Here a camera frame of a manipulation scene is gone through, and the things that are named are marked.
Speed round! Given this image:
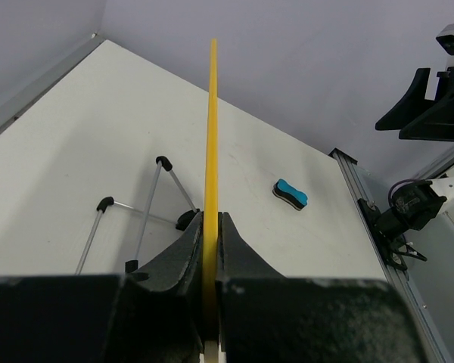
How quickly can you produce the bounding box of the black wire whiteboard stand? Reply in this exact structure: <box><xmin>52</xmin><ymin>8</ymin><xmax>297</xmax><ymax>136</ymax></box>
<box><xmin>74</xmin><ymin>156</ymin><xmax>200</xmax><ymax>275</ymax></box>

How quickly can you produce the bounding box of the aluminium front rail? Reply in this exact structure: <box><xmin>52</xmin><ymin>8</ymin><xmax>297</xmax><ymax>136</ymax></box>
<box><xmin>329</xmin><ymin>148</ymin><xmax>452</xmax><ymax>362</ymax></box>

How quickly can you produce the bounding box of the yellow framed small whiteboard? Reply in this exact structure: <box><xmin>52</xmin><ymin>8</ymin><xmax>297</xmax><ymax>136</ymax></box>
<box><xmin>201</xmin><ymin>39</ymin><xmax>219</xmax><ymax>362</ymax></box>

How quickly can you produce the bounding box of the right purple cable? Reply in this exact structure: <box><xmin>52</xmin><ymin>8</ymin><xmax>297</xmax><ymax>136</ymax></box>
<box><xmin>387</xmin><ymin>180</ymin><xmax>417</xmax><ymax>201</ymax></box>

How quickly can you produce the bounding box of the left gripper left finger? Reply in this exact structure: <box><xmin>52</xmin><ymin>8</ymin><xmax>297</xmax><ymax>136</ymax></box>
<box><xmin>0</xmin><ymin>213</ymin><xmax>203</xmax><ymax>362</ymax></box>

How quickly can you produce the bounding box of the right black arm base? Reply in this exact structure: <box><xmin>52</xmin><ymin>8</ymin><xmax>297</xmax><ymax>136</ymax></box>
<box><xmin>357</xmin><ymin>198</ymin><xmax>428</xmax><ymax>271</ymax></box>

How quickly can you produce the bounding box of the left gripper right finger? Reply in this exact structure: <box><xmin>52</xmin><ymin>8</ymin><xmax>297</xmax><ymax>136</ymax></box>
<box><xmin>216</xmin><ymin>213</ymin><xmax>428</xmax><ymax>362</ymax></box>

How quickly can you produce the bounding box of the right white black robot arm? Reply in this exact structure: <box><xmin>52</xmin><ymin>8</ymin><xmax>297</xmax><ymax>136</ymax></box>
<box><xmin>372</xmin><ymin>67</ymin><xmax>454</xmax><ymax>240</ymax></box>

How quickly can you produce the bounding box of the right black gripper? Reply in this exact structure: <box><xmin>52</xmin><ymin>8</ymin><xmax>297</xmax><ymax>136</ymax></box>
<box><xmin>375</xmin><ymin>67</ymin><xmax>454</xmax><ymax>142</ymax></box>

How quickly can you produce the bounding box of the blue bone shaped eraser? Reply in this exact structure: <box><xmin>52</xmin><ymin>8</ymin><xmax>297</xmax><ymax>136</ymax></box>
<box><xmin>272</xmin><ymin>178</ymin><xmax>308</xmax><ymax>210</ymax></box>

